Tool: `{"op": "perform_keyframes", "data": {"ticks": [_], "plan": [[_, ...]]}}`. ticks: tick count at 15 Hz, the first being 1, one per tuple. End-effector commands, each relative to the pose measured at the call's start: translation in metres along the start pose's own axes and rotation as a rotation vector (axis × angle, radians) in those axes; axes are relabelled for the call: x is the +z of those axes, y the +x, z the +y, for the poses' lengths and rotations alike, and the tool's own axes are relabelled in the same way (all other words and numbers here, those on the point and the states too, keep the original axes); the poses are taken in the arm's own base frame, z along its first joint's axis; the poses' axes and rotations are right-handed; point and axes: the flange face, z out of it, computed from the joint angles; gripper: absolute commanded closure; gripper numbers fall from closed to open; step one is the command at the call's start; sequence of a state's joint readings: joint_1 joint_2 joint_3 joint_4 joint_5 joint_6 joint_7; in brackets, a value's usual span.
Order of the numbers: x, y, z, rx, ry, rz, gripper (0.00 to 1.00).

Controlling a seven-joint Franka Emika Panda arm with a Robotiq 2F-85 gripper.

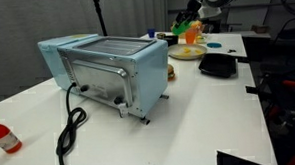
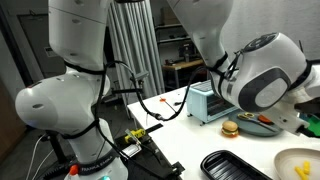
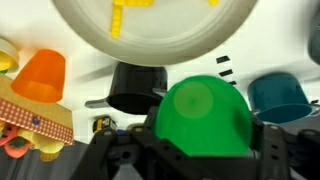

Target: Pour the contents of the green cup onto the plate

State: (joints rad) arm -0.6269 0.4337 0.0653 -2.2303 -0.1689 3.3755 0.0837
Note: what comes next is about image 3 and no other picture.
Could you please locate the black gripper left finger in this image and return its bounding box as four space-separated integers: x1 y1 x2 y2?
69 105 201 180

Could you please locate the beige round plate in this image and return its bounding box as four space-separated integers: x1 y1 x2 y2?
50 0 260 67

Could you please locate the yellow black tape measure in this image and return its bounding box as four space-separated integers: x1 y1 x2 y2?
92 115 119 135

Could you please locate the toy fruit basket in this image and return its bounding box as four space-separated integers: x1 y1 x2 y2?
0 74 75 163

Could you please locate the green plastic cup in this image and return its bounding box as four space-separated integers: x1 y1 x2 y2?
153 74 254 158

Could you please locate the orange plastic cup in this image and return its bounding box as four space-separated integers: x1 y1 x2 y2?
10 48 67 104

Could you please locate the cream bowl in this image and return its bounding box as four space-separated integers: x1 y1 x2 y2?
0 36 20 74

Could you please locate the teal plastic cup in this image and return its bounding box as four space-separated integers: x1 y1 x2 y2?
247 72 317 125

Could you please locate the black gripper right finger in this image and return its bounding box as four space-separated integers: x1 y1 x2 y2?
248 112 320 180

